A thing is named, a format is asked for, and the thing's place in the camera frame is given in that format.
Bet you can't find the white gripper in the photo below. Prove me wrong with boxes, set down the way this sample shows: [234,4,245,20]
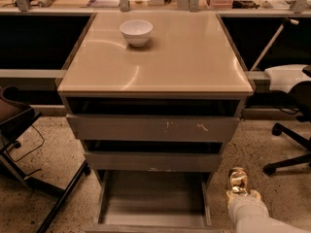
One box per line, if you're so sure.
[226,189,269,221]

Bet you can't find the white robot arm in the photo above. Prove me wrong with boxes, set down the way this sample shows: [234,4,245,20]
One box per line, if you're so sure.
[226,190,311,233]

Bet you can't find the grey open bottom drawer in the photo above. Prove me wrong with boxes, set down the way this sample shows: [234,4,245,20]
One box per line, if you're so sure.
[85,171,211,233]

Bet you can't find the grey three-drawer cabinet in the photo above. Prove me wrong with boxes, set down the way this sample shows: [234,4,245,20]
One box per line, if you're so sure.
[54,10,256,233]

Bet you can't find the grey middle drawer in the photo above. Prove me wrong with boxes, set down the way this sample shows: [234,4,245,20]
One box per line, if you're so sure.
[85,151,222,172]

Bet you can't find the grey top drawer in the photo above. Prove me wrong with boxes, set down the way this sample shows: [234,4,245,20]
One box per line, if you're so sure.
[66,115,239,142]

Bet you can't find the black office chair right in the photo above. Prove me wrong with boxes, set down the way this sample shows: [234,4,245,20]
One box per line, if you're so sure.
[262,63,311,176]

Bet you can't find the white seat cushion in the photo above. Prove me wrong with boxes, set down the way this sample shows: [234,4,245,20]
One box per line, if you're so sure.
[264,64,311,93]

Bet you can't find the white stick with black tip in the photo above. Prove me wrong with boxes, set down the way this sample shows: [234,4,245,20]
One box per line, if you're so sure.
[251,17,299,71]

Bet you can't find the white ceramic bowl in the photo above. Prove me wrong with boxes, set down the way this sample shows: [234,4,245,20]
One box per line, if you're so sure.
[120,19,154,47]

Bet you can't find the dark chair left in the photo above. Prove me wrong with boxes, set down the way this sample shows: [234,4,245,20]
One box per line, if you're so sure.
[0,86,90,233]

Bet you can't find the black floor cable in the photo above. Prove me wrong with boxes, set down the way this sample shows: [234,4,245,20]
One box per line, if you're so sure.
[4,123,46,177]

